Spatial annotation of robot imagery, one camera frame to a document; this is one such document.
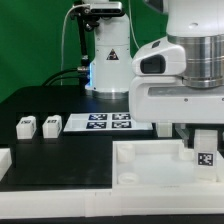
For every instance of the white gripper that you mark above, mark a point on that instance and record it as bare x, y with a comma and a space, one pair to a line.
159, 99

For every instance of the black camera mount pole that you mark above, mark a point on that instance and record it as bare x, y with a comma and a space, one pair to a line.
86, 23

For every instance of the white square tabletop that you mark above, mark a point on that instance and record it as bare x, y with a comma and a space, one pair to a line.
166, 167

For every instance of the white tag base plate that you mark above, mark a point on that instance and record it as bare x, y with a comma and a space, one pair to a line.
119, 121

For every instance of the grey camera on mount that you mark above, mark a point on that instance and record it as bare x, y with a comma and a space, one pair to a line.
106, 8

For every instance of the white obstacle fence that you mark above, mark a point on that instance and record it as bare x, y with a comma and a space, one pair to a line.
101, 202

